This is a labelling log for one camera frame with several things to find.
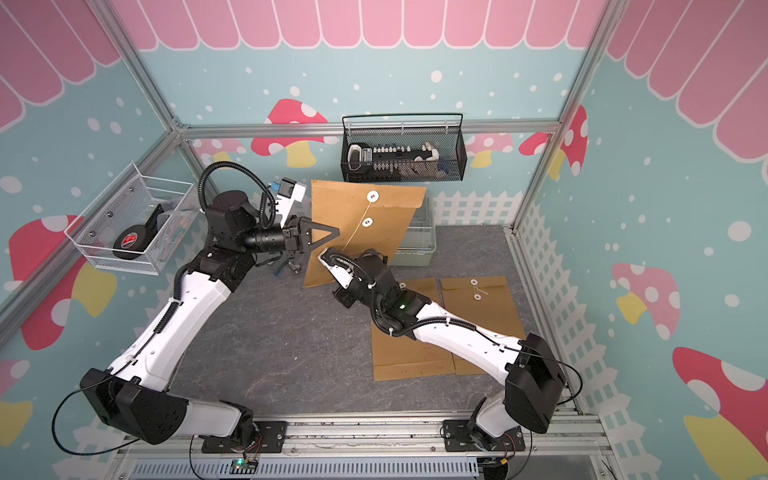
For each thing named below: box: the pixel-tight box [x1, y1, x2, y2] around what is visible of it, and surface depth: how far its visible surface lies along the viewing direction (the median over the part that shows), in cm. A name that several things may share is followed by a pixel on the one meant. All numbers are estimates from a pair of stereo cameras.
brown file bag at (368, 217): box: [304, 180, 427, 288], surface depth 60 cm
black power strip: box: [347, 143, 434, 181], surface depth 89 cm
